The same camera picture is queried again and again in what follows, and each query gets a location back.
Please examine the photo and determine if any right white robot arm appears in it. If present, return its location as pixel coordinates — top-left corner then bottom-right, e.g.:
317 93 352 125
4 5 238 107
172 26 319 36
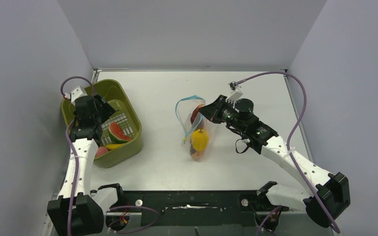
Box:
199 95 350 228

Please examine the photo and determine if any yellow toy bell pepper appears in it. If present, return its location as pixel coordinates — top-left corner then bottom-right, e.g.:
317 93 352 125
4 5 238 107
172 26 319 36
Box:
190 129 209 153

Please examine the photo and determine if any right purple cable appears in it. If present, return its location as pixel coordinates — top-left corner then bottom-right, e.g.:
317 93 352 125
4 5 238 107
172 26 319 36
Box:
234 71 341 234

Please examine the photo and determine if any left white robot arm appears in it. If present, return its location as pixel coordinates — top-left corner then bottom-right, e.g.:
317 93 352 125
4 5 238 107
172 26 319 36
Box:
47 94 115 236

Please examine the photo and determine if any pink toy peach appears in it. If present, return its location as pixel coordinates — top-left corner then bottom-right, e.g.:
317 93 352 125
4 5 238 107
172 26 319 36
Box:
94 147 109 159

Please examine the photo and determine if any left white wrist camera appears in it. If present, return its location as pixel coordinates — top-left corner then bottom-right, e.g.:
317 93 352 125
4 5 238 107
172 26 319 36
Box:
63 86 87 106

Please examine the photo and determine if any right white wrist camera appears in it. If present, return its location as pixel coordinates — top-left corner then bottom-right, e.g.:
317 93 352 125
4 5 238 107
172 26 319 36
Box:
226 81 243 104

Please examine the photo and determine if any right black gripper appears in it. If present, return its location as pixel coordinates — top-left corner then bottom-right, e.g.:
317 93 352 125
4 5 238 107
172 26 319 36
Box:
199 95 246 133

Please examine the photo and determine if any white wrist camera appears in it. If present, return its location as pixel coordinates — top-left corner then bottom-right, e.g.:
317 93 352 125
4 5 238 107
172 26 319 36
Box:
226 81 243 104
63 86 87 106

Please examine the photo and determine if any toy watermelon slice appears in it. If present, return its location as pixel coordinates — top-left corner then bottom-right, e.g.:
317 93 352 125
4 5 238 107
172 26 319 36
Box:
108 122 132 144

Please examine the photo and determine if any olive green plastic bin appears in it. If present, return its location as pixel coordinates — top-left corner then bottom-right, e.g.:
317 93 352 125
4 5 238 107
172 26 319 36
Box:
60 80 143 168

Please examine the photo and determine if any yellow toy banana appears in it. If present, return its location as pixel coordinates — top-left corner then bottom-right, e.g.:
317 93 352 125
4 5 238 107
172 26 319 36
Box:
105 144 124 150

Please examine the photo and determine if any clear zip top bag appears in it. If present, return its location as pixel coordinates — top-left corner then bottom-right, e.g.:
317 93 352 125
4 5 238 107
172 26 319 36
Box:
174 95 217 162

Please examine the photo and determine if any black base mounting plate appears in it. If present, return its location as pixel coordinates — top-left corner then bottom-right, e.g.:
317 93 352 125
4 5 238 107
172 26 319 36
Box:
105 190 276 233

